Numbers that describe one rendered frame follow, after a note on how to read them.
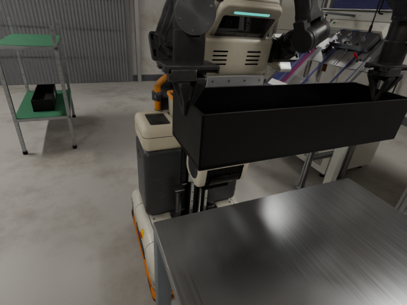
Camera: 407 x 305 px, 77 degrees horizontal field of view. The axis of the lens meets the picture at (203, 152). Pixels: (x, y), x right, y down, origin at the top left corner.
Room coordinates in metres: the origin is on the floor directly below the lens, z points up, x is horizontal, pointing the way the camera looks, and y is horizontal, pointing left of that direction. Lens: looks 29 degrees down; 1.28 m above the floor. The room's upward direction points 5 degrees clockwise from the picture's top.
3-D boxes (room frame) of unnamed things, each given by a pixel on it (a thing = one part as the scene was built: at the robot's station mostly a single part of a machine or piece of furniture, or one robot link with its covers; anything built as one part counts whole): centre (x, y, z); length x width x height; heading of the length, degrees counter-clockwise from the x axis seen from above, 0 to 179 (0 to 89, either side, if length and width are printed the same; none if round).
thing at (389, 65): (0.72, -0.47, 1.21); 0.10 x 0.07 x 0.07; 115
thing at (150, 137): (1.21, 0.07, 0.59); 0.55 x 0.34 x 0.83; 115
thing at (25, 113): (2.51, 1.67, 0.55); 0.91 x 0.46 x 1.10; 26
